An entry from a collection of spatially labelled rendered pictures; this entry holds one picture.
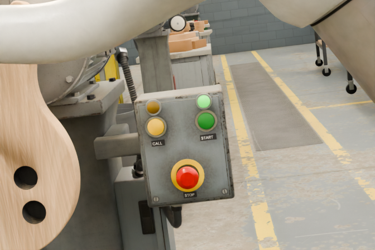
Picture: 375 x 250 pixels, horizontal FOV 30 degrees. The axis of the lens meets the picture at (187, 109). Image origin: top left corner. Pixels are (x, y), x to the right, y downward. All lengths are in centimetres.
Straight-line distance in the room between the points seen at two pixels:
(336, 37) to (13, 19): 34
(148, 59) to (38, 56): 400
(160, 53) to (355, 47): 421
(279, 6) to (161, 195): 82
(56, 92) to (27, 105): 20
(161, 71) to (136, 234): 324
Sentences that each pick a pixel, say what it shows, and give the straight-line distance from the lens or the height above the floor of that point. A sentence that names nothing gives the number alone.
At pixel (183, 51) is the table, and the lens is 566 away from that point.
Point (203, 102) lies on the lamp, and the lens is 123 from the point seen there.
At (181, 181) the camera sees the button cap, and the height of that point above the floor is 97.
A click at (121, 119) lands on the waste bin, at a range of 393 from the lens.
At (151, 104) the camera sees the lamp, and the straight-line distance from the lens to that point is 124.
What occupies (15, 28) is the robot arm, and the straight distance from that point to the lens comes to 70.
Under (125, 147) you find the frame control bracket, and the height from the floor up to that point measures 102.
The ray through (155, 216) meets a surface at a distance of 149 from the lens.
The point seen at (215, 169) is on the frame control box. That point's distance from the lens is 126.
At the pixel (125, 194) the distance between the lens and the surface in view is 149.
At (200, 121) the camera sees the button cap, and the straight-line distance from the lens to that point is 124.
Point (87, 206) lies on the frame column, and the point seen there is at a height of 89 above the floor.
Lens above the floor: 128
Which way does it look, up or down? 9 degrees down
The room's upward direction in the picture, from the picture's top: 7 degrees counter-clockwise
